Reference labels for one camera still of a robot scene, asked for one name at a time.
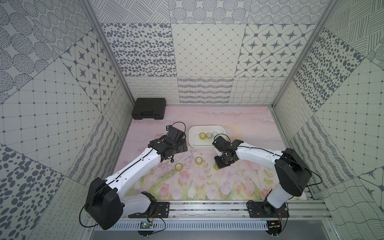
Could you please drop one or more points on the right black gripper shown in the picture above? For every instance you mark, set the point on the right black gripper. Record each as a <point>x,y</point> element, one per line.
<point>219,165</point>

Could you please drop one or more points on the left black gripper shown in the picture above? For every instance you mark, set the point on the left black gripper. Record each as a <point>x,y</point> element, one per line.
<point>177,141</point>

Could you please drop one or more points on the white plastic storage box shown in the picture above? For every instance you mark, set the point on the white plastic storage box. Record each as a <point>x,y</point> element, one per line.
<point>196,143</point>

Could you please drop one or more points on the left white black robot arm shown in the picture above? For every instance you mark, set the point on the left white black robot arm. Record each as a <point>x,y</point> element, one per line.
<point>107,202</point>

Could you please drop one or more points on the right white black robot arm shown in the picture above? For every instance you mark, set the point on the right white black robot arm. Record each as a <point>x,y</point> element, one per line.
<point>293,174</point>

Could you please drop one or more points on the black plastic tool case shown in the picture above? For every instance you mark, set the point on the black plastic tool case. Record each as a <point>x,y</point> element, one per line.
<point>149,108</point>

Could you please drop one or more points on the right controller board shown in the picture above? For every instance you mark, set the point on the right controller board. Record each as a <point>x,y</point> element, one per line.
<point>274,228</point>

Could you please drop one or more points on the left green circuit board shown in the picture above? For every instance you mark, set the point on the left green circuit board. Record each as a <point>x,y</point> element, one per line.
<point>145,225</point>

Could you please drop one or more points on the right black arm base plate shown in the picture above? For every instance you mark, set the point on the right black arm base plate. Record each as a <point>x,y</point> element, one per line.
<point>265,210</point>

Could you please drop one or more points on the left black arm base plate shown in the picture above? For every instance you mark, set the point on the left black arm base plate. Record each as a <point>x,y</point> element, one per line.
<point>156,210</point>

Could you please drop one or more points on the aluminium mounting rail frame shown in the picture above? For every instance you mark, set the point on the aluminium mounting rail frame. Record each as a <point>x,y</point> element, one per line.
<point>236,210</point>

